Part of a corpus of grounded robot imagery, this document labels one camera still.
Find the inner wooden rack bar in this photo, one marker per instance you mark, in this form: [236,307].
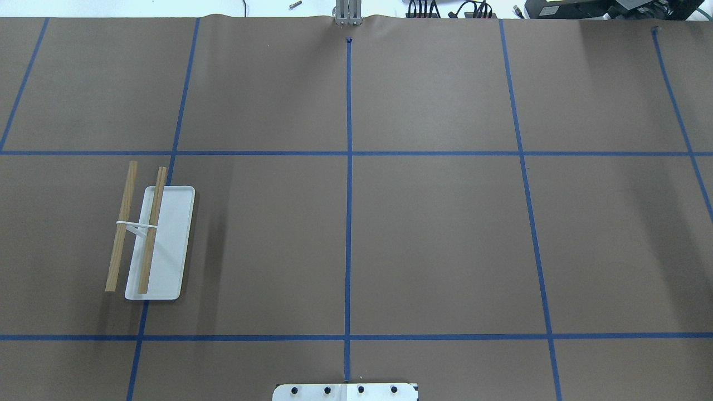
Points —
[151,232]

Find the wooden rack bar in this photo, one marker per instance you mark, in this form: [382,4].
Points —
[151,232]
[120,228]

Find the white towel rack base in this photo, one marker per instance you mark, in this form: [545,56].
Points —
[171,245]

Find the outer wooden rack bar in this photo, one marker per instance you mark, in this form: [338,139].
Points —
[120,228]

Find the black equipment box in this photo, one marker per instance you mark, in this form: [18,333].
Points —
[627,10]

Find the grey aluminium frame post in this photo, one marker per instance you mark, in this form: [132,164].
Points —
[348,13]

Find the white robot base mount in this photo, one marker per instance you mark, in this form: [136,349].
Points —
[347,391]

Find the white rack bracket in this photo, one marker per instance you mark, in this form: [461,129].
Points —
[139,229]

